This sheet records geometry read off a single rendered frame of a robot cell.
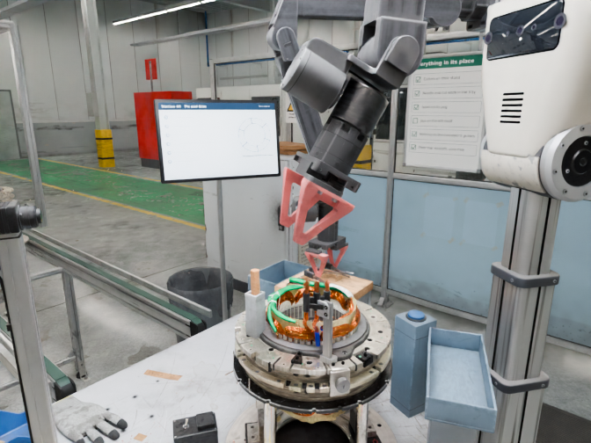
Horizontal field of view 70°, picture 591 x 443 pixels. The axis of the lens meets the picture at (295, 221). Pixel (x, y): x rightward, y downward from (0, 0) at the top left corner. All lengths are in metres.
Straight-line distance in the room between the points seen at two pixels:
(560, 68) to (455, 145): 2.14
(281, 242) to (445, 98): 1.51
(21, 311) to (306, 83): 0.53
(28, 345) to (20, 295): 0.08
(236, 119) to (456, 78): 1.63
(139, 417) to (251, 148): 1.14
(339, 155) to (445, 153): 2.54
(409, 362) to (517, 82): 0.67
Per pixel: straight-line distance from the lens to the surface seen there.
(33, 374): 0.81
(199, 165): 1.82
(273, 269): 1.32
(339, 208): 0.50
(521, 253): 1.05
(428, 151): 3.09
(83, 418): 1.24
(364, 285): 1.18
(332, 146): 0.52
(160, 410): 1.24
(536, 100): 0.94
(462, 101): 3.01
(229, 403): 1.22
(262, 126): 1.90
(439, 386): 0.90
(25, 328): 0.78
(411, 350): 1.10
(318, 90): 0.51
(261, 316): 0.85
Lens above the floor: 1.53
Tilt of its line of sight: 15 degrees down
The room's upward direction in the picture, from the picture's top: straight up
